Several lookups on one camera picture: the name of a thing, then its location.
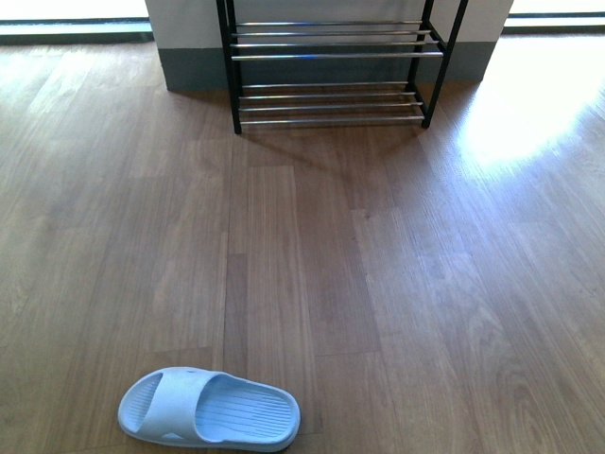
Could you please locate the black metal shoe rack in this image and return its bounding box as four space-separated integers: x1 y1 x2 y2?
216 1 468 133

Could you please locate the light blue slide slipper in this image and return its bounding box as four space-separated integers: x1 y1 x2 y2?
117 367 301 452

